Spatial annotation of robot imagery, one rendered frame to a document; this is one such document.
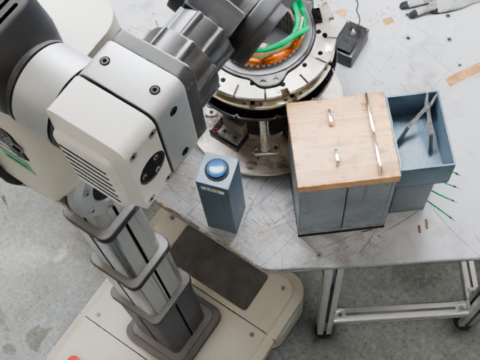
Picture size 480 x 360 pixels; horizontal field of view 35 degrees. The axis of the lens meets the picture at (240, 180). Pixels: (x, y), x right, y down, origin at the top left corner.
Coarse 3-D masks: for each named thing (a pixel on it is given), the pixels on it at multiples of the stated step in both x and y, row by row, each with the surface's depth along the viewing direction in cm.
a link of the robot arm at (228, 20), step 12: (192, 0) 72; (204, 0) 72; (216, 0) 73; (228, 0) 73; (240, 0) 74; (252, 0) 75; (204, 12) 72; (216, 12) 72; (228, 12) 73; (240, 12) 73; (216, 24) 72; (228, 24) 73; (240, 24) 77; (228, 36) 72
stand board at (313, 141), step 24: (360, 96) 152; (384, 96) 152; (288, 120) 151; (312, 120) 151; (336, 120) 150; (360, 120) 150; (384, 120) 150; (312, 144) 148; (336, 144) 148; (360, 144) 148; (384, 144) 147; (312, 168) 146; (336, 168) 146; (360, 168) 146; (384, 168) 145
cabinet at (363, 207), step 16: (288, 128) 162; (304, 192) 148; (320, 192) 149; (336, 192) 150; (352, 192) 151; (368, 192) 151; (384, 192) 152; (304, 208) 156; (320, 208) 157; (336, 208) 157; (352, 208) 158; (368, 208) 159; (384, 208) 160; (304, 224) 164; (320, 224) 165; (336, 224) 166; (352, 224) 167; (368, 224) 168
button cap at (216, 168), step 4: (212, 160) 151; (216, 160) 151; (220, 160) 151; (208, 164) 150; (212, 164) 150; (216, 164) 150; (220, 164) 150; (224, 164) 150; (208, 168) 150; (212, 168) 150; (216, 168) 150; (220, 168) 150; (224, 168) 150; (208, 172) 150; (212, 172) 150; (216, 172) 149; (220, 172) 149; (224, 172) 150; (212, 176) 149; (216, 176) 149; (220, 176) 149
